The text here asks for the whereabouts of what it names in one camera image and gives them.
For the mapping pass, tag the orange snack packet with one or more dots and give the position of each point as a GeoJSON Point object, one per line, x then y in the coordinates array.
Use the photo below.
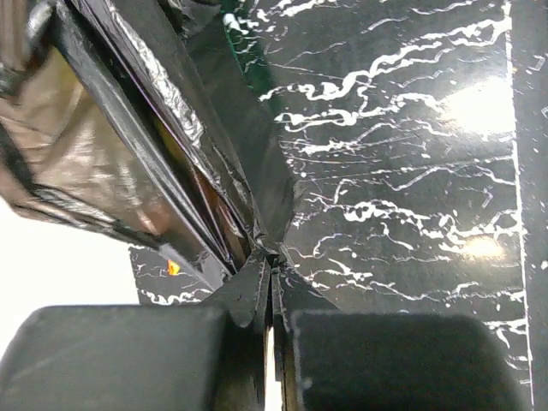
{"type": "Point", "coordinates": [173, 268]}

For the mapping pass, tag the green plastic basket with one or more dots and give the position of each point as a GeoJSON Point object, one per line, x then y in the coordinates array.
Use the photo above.
{"type": "Point", "coordinates": [248, 52]}

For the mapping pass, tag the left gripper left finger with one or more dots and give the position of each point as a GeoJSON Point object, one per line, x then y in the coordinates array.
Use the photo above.
{"type": "Point", "coordinates": [247, 299]}

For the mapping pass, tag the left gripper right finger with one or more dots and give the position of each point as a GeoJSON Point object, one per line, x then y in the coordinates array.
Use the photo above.
{"type": "Point", "coordinates": [290, 292]}

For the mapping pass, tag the black trash bag roll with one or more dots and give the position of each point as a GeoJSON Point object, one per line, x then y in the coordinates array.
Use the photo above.
{"type": "Point", "coordinates": [134, 120]}

